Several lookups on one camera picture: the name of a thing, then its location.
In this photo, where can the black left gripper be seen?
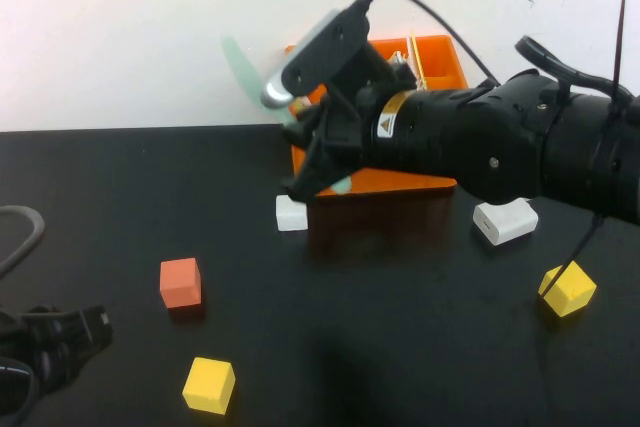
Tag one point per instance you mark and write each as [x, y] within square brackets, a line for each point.
[55, 347]

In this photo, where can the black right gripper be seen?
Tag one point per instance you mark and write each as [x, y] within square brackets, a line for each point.
[345, 132]

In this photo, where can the pale green plastic knife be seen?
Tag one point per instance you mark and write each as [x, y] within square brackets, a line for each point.
[240, 67]

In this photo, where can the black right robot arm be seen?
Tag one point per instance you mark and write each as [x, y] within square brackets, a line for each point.
[475, 147]

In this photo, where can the orange plastic cutlery holder crate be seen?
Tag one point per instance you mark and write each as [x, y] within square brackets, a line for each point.
[440, 62]

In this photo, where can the white foam cube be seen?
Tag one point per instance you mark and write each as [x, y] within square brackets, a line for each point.
[291, 214]

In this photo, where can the orange foam cube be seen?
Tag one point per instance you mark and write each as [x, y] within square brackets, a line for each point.
[180, 282]

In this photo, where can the yellow foam cube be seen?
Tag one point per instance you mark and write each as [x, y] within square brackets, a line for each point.
[207, 387]
[570, 292]

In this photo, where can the grey plastic fork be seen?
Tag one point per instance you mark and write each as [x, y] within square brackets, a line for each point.
[400, 59]

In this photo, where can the yellow plastic knife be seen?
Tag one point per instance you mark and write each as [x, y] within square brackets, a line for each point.
[417, 62]

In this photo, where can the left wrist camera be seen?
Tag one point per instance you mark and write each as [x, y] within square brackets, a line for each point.
[12, 387]

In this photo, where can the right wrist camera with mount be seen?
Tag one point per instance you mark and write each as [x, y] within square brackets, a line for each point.
[320, 52]

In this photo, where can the white USB wall charger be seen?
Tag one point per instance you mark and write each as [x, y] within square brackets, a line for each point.
[505, 224]

